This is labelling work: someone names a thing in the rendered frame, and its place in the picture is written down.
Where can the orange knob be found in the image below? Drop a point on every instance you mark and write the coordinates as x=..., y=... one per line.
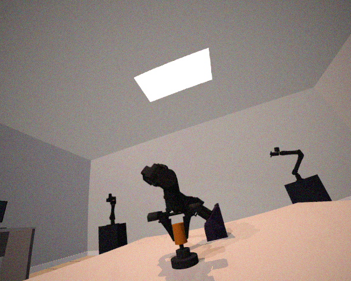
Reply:
x=179, y=233

